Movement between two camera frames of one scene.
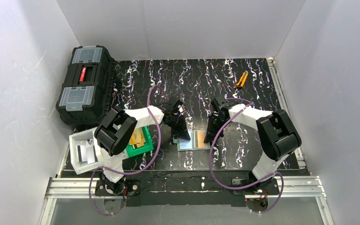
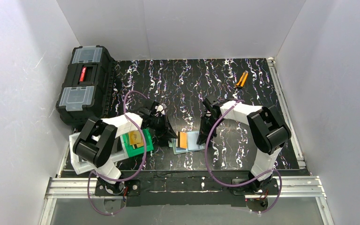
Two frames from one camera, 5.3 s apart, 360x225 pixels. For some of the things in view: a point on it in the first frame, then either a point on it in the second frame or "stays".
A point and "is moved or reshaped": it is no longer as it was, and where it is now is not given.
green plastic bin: [147, 146] stays
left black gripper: [176, 123] → [161, 124]
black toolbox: [86, 94] stays
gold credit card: [198, 138] is moved or reshaped
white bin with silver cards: [78, 139] stays
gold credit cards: [137, 139] stays
